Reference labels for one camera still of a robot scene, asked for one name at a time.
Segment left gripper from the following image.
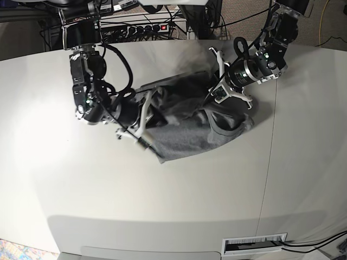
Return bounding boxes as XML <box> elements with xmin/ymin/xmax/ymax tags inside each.
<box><xmin>207</xmin><ymin>69</ymin><xmax>225</xmax><ymax>89</ymax></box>

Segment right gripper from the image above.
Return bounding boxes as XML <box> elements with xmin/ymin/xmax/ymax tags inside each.
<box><xmin>139</xmin><ymin>97</ymin><xmax>168</xmax><ymax>127</ymax></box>

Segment grey T-shirt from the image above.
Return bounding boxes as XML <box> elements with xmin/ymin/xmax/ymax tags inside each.
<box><xmin>137</xmin><ymin>72</ymin><xmax>254</xmax><ymax>164</ymax></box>

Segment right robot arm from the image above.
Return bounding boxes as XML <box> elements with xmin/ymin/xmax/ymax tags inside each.
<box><xmin>59</xmin><ymin>1</ymin><xmax>168</xmax><ymax>128</ymax></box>

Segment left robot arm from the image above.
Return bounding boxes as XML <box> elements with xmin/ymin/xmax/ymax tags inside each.
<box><xmin>209</xmin><ymin>1</ymin><xmax>309</xmax><ymax>93</ymax></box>

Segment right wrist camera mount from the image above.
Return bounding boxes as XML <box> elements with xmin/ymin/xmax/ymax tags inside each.
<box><xmin>115</xmin><ymin>90</ymin><xmax>162</xmax><ymax>158</ymax></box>

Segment black power strip red switch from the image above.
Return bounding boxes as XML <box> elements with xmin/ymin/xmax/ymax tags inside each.
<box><xmin>100</xmin><ymin>23</ymin><xmax>171</xmax><ymax>41</ymax></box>

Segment yellow cable on floor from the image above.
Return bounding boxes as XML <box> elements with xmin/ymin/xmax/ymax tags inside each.
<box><xmin>317</xmin><ymin>0</ymin><xmax>347</xmax><ymax>47</ymax></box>

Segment white table cable grommet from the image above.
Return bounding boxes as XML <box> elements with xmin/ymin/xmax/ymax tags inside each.
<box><xmin>221</xmin><ymin>233</ymin><xmax>287</xmax><ymax>257</ymax></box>

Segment black cables at table edge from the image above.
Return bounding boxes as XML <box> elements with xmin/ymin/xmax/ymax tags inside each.
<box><xmin>280</xmin><ymin>231</ymin><xmax>347</xmax><ymax>254</ymax></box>

